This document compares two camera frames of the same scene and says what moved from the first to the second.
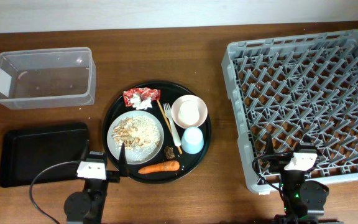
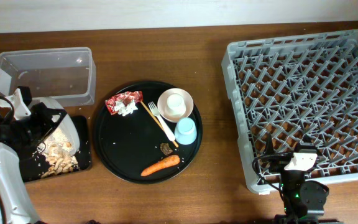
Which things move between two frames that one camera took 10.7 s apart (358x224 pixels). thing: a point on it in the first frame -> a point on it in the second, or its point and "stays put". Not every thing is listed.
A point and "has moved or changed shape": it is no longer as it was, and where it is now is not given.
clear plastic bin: (45, 78) stays put
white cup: (188, 112) -> (175, 105)
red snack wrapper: (141, 98) -> (124, 102)
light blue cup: (192, 140) -> (185, 132)
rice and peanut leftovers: (137, 133) -> (59, 154)
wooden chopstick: (179, 148) -> (174, 141)
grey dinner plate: (142, 134) -> (66, 122)
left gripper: (113, 177) -> (41, 112)
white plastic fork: (167, 109) -> (156, 112)
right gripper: (279, 162) stays put
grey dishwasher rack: (324, 85) stays put
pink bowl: (189, 111) -> (175, 104)
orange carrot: (171, 165) has moved or changed shape
